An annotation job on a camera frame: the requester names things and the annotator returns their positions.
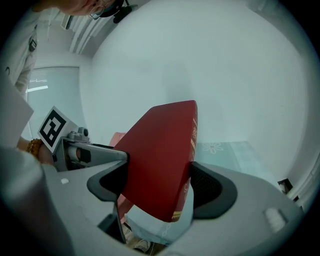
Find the person's left hand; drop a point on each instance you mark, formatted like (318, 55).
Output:
(78, 153)

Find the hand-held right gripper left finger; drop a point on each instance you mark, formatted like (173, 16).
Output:
(82, 212)

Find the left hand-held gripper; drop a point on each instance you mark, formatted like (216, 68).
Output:
(52, 127)

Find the ribbed glass partition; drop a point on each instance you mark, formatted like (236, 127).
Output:
(55, 95)

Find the person's white printed t-shirt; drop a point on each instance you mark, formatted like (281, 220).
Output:
(22, 50)

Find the black head-worn camera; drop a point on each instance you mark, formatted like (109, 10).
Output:
(122, 12)

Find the red hardcover book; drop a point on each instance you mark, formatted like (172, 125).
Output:
(160, 155)

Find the person's face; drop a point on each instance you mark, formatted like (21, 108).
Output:
(75, 6)

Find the person's white shoe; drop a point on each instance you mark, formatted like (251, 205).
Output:
(142, 246)

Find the person's left forearm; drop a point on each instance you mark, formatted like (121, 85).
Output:
(46, 156)

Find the person's eyeglasses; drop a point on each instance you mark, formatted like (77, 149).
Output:
(96, 12)

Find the pink padded armchair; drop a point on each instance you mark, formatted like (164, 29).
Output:
(117, 140)

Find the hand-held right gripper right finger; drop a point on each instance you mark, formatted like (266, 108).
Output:
(237, 212)

